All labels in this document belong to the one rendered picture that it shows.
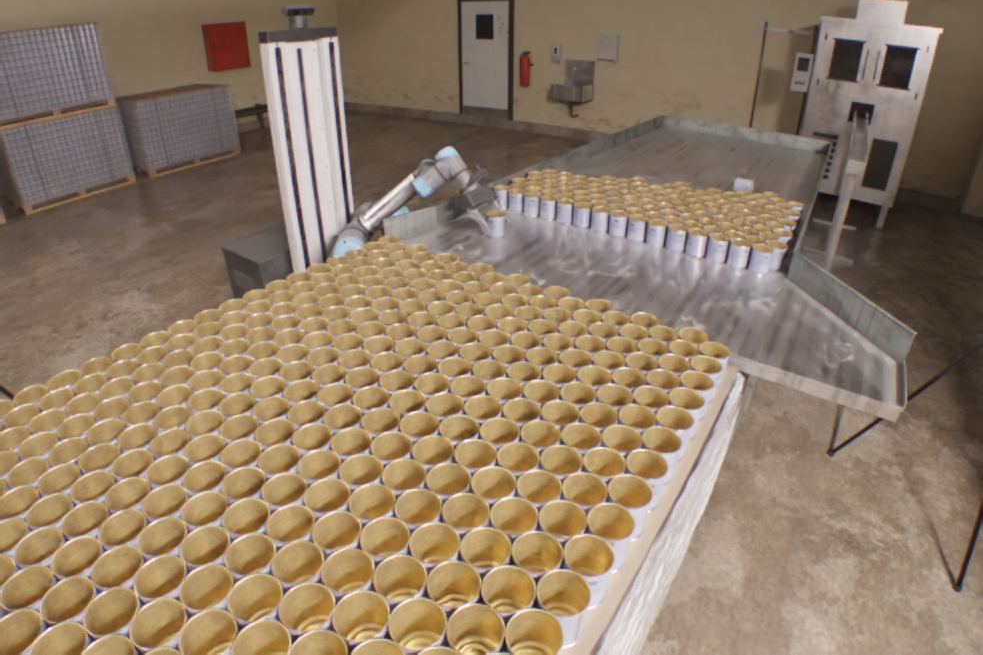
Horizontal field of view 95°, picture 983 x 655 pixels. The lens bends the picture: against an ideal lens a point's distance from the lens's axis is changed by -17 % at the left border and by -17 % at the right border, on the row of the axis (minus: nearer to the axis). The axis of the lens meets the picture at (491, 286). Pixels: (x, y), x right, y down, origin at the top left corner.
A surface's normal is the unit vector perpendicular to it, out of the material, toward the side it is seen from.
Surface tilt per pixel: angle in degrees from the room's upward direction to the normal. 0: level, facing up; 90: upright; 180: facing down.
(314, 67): 90
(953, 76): 90
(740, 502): 0
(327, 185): 90
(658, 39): 90
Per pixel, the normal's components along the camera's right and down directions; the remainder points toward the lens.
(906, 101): -0.58, 0.38
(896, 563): 0.00, -0.88
